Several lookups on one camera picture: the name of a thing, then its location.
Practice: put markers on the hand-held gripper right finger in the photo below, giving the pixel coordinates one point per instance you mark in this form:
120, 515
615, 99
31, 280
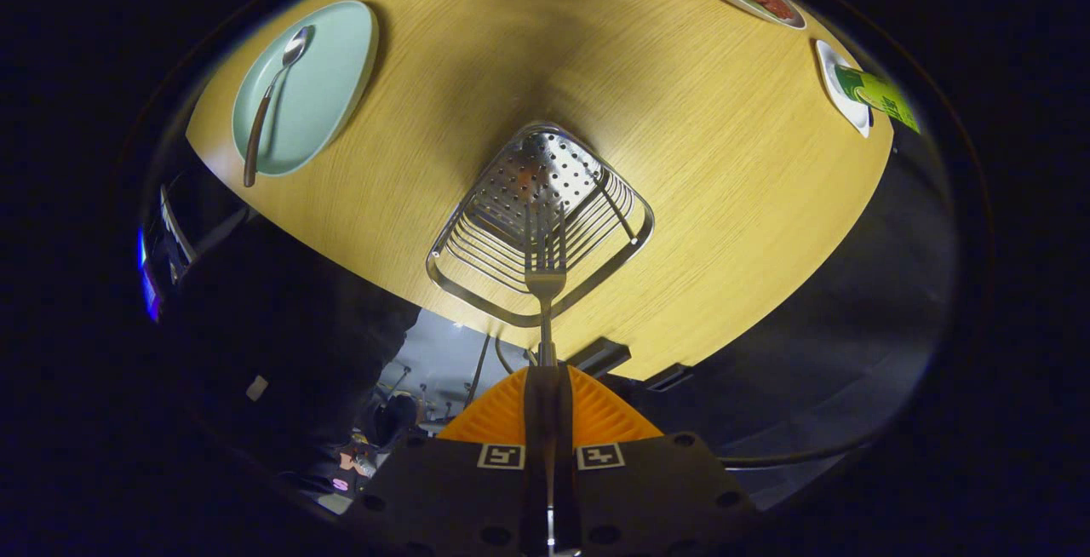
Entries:
564, 404

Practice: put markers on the green label drink bottle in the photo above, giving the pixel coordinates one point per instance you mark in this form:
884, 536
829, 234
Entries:
881, 97

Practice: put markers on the black table bracket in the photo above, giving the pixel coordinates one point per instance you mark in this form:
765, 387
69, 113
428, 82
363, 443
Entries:
600, 355

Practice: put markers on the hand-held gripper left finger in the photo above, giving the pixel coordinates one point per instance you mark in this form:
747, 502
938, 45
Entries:
535, 404

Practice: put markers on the white square coaster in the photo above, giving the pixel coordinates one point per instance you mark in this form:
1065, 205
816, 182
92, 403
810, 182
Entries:
843, 107

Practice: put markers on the metal fork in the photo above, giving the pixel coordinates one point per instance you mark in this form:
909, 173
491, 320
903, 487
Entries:
545, 284

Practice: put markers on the pale green plate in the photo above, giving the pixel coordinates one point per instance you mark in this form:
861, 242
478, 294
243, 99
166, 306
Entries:
328, 93

